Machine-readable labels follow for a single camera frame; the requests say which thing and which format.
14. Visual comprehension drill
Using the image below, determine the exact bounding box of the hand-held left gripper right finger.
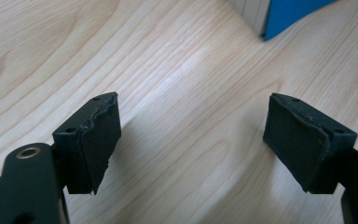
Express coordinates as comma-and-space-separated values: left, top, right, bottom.
262, 91, 358, 195

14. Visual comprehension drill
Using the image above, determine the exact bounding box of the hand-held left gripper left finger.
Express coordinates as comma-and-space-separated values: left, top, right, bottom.
51, 91, 122, 196

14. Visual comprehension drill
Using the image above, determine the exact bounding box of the blue book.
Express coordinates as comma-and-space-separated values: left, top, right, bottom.
263, 0, 338, 42

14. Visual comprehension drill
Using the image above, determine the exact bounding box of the grey extendable metal book rack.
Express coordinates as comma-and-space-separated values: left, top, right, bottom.
228, 0, 273, 37

